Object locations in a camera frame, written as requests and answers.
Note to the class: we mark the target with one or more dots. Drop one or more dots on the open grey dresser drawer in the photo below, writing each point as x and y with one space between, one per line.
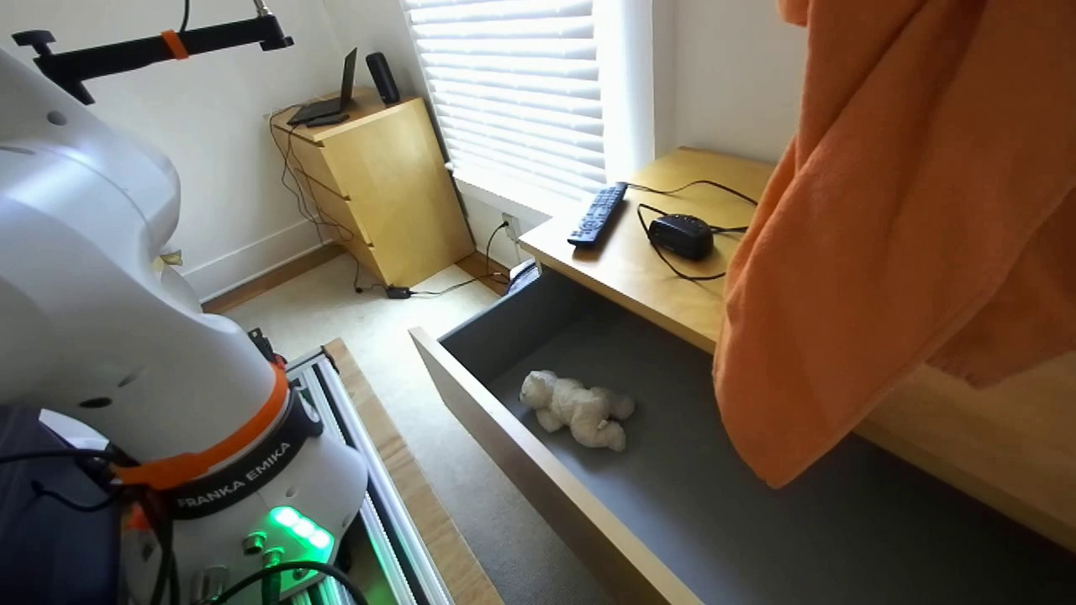
674 491

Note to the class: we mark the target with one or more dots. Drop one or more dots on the black upright speaker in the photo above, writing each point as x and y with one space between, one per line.
385 80

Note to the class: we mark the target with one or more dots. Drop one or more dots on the small light wood cabinet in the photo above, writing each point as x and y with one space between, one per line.
380 189

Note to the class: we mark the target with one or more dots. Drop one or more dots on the white window frame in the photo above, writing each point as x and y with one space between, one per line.
627 80

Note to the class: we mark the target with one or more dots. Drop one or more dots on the wooden base board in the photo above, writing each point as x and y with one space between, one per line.
416 491

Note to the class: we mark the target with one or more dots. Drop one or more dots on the dark blue cloth bag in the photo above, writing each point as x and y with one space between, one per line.
44 514

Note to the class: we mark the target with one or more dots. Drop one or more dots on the black open laptop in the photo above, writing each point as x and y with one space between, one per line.
323 110

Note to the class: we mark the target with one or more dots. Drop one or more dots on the black power adapter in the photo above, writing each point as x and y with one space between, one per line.
679 238

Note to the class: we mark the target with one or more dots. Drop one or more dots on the metal robot base rail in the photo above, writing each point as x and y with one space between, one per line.
357 472

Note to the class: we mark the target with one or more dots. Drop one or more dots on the orange towel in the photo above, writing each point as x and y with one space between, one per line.
876 279

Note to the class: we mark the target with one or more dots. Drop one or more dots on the orange tape strip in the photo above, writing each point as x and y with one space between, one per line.
177 46

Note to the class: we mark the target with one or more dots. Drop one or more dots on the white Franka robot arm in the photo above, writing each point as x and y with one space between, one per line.
112 279

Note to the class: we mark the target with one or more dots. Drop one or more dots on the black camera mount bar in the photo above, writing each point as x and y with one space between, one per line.
135 52

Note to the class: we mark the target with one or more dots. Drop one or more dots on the white window blinds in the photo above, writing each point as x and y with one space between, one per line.
515 103

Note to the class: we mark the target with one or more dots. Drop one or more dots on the light wood dresser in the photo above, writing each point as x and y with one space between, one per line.
639 279

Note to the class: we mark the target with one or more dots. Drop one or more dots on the white stuffed toy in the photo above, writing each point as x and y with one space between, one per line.
575 408

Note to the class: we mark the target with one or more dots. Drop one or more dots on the black TV remote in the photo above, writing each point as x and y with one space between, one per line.
597 217

